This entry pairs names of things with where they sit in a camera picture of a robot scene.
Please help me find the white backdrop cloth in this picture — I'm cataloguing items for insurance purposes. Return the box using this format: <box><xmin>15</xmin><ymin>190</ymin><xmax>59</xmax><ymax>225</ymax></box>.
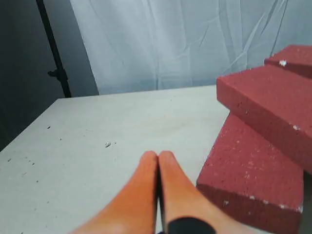
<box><xmin>71</xmin><ymin>0</ymin><xmax>312</xmax><ymax>94</ymax></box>

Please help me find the red brick lying on table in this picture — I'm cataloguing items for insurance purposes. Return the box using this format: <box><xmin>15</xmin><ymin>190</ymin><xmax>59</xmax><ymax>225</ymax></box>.
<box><xmin>196</xmin><ymin>114</ymin><xmax>304</xmax><ymax>234</ymax></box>

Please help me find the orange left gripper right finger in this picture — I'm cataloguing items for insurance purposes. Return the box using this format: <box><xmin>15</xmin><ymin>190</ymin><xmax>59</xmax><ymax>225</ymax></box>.
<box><xmin>158</xmin><ymin>151</ymin><xmax>258</xmax><ymax>234</ymax></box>

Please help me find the black stand pole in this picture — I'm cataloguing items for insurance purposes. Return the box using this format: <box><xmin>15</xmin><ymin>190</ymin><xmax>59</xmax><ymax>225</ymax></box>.
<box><xmin>36</xmin><ymin>0</ymin><xmax>72</xmax><ymax>98</ymax></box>

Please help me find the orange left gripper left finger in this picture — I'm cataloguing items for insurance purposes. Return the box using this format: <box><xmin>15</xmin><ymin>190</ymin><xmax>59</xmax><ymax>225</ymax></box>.
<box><xmin>72</xmin><ymin>151</ymin><xmax>158</xmax><ymax>234</ymax></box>

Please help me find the red brick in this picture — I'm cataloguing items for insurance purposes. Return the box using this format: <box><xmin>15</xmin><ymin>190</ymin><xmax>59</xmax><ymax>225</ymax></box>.
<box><xmin>264</xmin><ymin>44</ymin><xmax>312</xmax><ymax>78</ymax></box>
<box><xmin>216</xmin><ymin>65</ymin><xmax>312</xmax><ymax>173</ymax></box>
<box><xmin>196</xmin><ymin>114</ymin><xmax>304</xmax><ymax>234</ymax></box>

